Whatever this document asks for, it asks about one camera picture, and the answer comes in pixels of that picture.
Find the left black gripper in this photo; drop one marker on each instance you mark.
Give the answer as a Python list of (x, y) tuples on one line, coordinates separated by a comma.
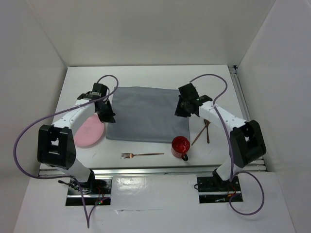
[(108, 118)]

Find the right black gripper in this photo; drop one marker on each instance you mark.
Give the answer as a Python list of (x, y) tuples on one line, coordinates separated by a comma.
[(179, 111)]

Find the pink plate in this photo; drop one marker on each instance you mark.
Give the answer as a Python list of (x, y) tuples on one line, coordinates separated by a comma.
[(90, 132)]

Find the grey cloth placemat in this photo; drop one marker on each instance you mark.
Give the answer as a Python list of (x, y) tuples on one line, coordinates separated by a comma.
[(146, 114)]

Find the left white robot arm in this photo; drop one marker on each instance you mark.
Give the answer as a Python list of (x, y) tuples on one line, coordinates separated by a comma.
[(56, 142)]

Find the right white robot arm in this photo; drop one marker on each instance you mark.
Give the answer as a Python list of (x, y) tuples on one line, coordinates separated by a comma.
[(246, 143)]

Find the copper spoon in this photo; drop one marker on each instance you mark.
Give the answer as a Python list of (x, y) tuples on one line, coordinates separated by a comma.
[(207, 123)]

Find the copper knife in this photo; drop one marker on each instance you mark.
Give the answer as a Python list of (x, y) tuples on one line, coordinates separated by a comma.
[(199, 134)]

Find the red mug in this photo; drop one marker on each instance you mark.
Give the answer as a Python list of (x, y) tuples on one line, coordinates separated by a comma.
[(179, 147)]

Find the copper fork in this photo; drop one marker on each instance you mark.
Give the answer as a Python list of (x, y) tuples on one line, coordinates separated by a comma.
[(131, 155)]

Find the aluminium rail frame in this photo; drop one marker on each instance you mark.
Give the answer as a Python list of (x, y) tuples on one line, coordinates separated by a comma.
[(217, 81)]

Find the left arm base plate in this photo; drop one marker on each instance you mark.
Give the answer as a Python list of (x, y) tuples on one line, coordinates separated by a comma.
[(100, 194)]

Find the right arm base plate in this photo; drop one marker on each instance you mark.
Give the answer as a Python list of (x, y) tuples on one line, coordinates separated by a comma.
[(209, 192)]

